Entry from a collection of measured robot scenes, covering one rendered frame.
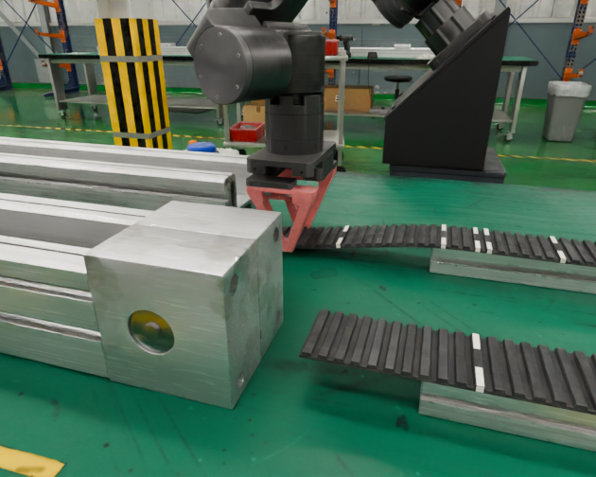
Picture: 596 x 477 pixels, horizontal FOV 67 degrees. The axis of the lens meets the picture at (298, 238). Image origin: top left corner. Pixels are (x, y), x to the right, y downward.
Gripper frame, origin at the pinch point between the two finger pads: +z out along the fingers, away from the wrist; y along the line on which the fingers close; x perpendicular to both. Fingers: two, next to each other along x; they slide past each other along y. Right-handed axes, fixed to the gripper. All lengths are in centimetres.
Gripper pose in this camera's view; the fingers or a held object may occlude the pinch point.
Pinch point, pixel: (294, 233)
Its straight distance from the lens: 48.8
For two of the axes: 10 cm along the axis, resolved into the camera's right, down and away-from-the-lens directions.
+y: -2.9, 3.8, -8.8
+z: 0.0, 9.2, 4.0
